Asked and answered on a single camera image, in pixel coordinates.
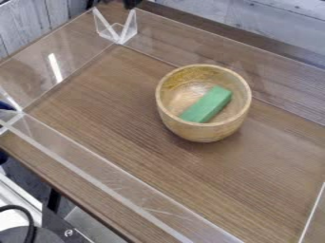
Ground black table leg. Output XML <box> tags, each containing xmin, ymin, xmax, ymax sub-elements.
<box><xmin>47</xmin><ymin>189</ymin><xmax>62</xmax><ymax>213</ymax></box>

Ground brown wooden bowl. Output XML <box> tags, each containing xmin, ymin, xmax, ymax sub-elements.
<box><xmin>155</xmin><ymin>64</ymin><xmax>253</xmax><ymax>142</ymax></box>

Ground clear acrylic tray walls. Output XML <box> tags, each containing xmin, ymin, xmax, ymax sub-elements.
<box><xmin>0</xmin><ymin>2</ymin><xmax>325</xmax><ymax>243</ymax></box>

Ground green rectangular block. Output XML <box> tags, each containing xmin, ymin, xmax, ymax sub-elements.
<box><xmin>179</xmin><ymin>85</ymin><xmax>233</xmax><ymax>123</ymax></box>

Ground black base with screw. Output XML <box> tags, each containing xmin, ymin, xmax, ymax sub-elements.
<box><xmin>41</xmin><ymin>207</ymin><xmax>91</xmax><ymax>243</ymax></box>

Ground black cable loop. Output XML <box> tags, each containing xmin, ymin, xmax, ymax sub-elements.
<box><xmin>0</xmin><ymin>204</ymin><xmax>37</xmax><ymax>243</ymax></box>

